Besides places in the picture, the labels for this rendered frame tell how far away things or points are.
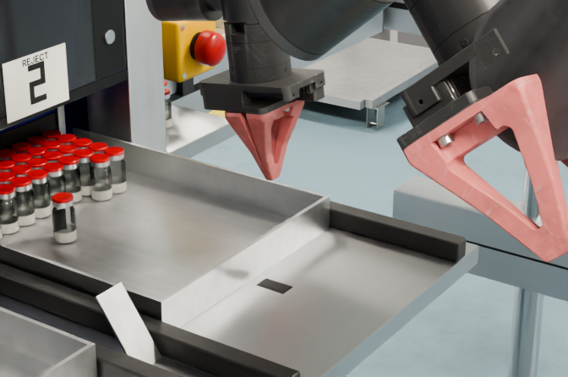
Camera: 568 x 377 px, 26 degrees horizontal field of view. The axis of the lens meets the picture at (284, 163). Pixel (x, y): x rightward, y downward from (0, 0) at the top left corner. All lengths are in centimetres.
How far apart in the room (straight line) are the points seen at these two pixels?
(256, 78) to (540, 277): 106
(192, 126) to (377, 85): 257
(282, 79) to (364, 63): 315
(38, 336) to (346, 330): 26
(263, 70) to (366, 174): 253
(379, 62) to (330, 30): 365
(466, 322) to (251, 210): 165
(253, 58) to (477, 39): 57
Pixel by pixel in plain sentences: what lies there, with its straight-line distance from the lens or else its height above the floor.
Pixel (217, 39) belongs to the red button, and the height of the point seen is 101.
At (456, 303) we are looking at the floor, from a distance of 294.
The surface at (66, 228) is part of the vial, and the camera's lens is 120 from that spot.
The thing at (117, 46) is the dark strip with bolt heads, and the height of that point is 103.
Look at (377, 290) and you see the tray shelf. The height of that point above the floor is 88.
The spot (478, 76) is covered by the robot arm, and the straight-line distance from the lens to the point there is 55.
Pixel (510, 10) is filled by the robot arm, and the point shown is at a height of 127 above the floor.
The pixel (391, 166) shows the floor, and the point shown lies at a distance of 369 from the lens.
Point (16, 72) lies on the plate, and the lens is 121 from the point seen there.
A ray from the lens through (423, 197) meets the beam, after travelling 212.
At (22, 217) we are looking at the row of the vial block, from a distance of 125.
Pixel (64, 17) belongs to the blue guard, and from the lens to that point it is 125.
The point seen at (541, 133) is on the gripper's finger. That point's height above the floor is 122.
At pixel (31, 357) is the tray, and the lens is 103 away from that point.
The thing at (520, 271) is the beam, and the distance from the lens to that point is 209.
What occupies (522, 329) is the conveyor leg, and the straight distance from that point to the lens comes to 215.
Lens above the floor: 141
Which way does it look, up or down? 22 degrees down
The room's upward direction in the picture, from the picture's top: straight up
